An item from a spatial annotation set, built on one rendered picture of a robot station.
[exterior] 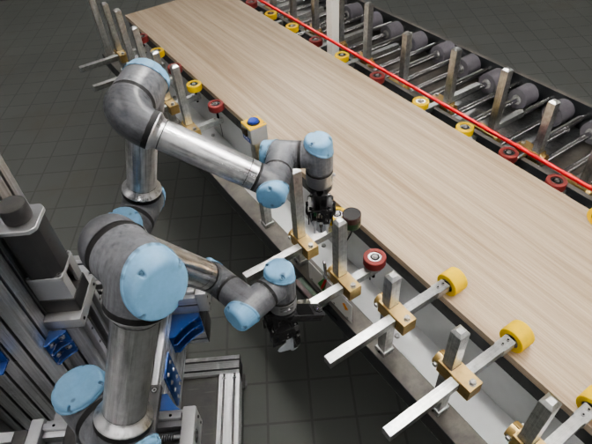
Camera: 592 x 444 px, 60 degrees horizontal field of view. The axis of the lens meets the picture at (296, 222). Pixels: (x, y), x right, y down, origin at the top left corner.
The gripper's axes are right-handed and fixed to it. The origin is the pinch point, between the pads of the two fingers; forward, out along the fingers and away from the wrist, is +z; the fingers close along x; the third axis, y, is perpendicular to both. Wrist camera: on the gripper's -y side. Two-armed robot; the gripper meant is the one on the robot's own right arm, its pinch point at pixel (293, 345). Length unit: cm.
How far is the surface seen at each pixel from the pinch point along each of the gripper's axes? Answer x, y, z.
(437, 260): -11, -59, 4
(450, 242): -16, -68, 4
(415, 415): 32.8, -19.3, -0.3
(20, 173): -278, 98, 94
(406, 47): -125, -120, -12
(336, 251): -23.6, -26.3, -4.4
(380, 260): -19.9, -41.5, 3.9
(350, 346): 7.8, -14.2, -0.5
